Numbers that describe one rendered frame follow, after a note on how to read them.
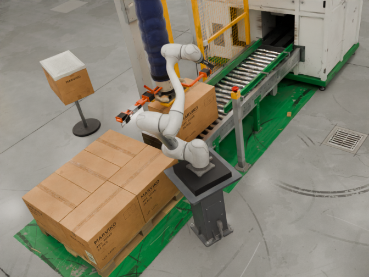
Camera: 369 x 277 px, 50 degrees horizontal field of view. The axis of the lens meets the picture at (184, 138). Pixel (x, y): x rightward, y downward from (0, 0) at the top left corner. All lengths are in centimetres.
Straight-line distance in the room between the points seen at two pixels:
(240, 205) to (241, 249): 53
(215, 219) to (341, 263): 112
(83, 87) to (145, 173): 172
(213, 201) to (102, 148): 142
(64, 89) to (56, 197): 157
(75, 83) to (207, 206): 241
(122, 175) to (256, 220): 138
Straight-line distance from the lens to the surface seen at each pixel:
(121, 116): 342
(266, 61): 532
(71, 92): 508
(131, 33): 472
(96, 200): 376
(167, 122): 266
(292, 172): 444
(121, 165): 402
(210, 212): 359
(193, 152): 316
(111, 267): 386
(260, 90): 474
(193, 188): 319
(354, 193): 429
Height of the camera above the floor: 309
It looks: 38 degrees down
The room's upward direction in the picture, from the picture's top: 11 degrees counter-clockwise
